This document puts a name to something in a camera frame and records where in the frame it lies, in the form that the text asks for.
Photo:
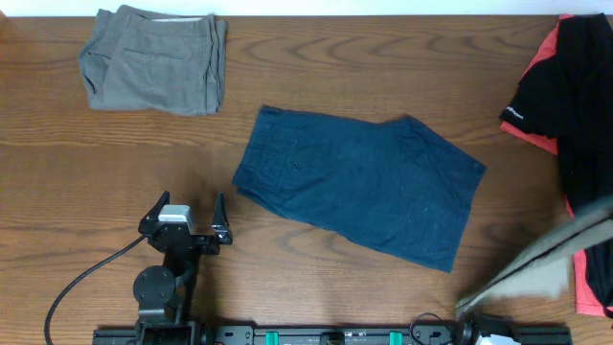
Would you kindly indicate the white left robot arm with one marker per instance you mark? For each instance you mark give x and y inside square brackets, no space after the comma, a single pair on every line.
[164,292]

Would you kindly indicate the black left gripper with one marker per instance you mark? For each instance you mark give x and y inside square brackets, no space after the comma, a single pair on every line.
[221,238]

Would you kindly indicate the navy blue shorts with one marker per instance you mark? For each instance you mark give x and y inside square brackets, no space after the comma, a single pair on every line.
[397,187]

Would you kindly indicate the folded grey shorts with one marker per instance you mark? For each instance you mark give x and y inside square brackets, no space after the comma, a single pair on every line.
[141,60]

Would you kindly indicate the khaki beige shorts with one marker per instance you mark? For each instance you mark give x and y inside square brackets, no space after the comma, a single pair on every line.
[543,267]

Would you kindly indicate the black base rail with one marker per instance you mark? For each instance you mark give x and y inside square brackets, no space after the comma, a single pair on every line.
[246,335]

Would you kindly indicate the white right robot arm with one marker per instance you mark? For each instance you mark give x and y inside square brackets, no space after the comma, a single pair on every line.
[488,329]

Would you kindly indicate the black t-shirt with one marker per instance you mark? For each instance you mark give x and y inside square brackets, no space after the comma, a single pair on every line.
[563,104]

